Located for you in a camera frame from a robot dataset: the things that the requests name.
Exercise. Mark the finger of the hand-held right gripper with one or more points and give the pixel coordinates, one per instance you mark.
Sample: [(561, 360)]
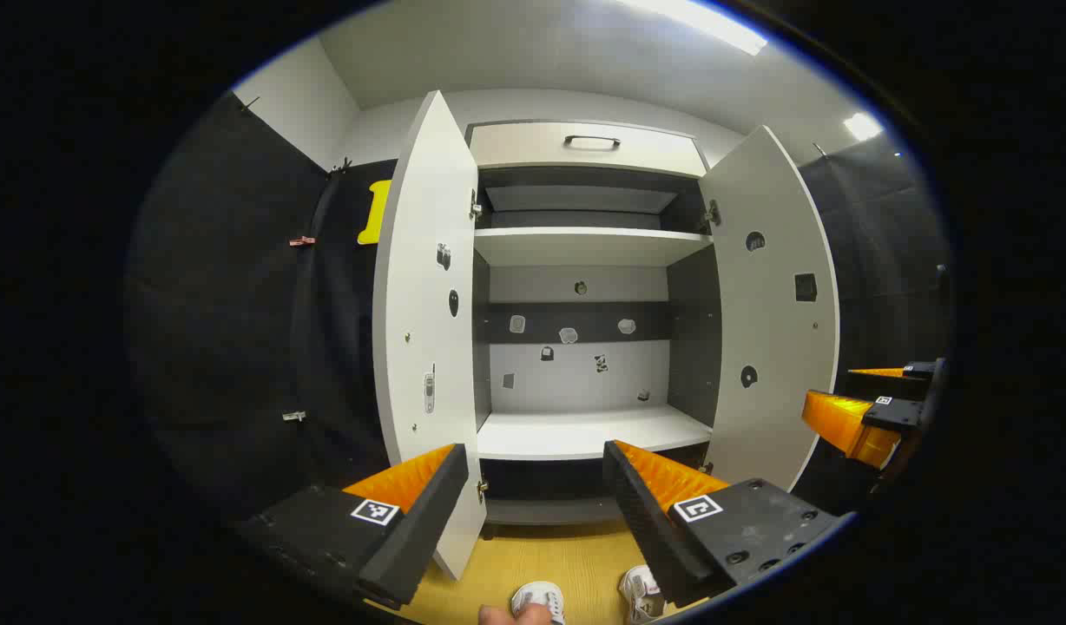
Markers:
[(889, 382), (845, 421)]

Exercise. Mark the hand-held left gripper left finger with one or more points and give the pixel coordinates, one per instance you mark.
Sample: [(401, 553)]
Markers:
[(416, 529)]

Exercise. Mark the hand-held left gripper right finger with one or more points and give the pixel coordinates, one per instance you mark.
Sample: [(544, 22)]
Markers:
[(650, 529)]

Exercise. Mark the white canvas shoe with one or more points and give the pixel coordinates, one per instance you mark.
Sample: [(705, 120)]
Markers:
[(540, 599), (641, 595)]

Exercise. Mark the white cabinet door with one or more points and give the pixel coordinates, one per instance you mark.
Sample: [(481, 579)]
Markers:
[(772, 330), (424, 286)]

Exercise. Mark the white shoe cabinet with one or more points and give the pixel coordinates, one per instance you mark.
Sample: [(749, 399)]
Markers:
[(576, 373)]

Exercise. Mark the grey cabinet bottom board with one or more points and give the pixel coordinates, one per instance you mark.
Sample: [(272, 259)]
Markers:
[(550, 512)]

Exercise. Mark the white cabinet shelf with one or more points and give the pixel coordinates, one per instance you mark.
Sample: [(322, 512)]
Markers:
[(585, 246), (576, 432)]

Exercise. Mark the grey cabinet shelf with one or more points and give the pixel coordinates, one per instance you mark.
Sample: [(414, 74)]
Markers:
[(576, 198)]

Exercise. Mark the white cabinet drawer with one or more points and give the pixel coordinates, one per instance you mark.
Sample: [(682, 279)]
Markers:
[(533, 146)]

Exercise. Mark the small ceiling light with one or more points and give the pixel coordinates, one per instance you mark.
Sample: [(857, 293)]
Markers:
[(863, 127)]

